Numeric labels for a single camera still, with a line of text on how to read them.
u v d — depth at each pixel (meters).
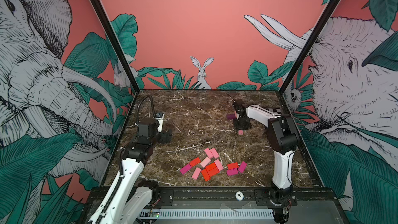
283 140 0.55
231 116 1.07
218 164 0.84
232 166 0.86
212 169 0.82
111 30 0.87
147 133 0.55
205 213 0.70
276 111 1.05
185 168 0.82
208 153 0.88
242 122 0.86
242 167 0.84
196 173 0.81
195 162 0.83
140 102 1.18
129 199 0.55
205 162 0.84
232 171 0.82
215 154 0.88
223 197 0.76
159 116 0.67
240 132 0.96
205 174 0.81
